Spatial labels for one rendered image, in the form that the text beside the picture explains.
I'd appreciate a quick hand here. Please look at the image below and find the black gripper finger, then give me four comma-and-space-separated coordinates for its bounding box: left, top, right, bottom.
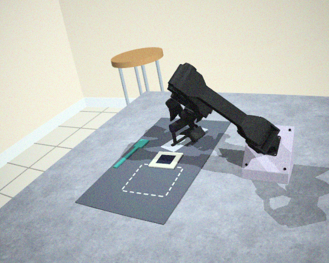
180, 128, 189, 137
169, 109, 178, 121

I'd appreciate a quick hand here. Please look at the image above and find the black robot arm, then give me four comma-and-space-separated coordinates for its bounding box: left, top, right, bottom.
167, 62, 281, 156

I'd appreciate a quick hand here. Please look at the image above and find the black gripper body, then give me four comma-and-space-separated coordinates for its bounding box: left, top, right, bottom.
165, 98, 206, 142

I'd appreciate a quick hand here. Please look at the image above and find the white square tile with dark blue square center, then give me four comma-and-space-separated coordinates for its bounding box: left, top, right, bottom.
148, 151, 183, 169

